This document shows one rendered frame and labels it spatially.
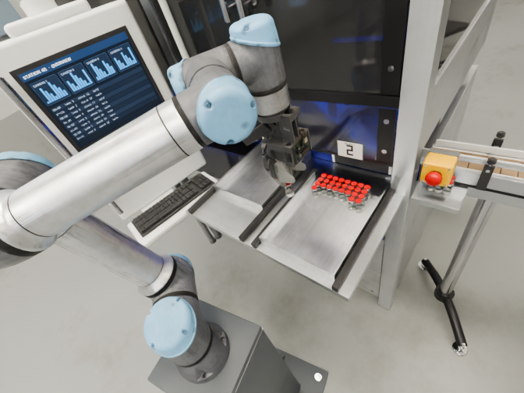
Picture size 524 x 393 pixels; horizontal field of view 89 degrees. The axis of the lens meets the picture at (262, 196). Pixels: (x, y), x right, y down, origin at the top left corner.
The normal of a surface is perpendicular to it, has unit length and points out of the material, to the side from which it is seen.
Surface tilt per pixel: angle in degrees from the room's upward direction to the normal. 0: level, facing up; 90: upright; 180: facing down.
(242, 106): 90
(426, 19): 90
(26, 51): 90
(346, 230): 0
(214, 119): 90
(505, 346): 0
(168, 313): 8
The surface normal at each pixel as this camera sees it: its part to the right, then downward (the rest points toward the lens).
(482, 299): -0.25, -0.70
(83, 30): 0.65, 0.40
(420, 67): -0.60, 0.66
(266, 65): 0.32, 0.60
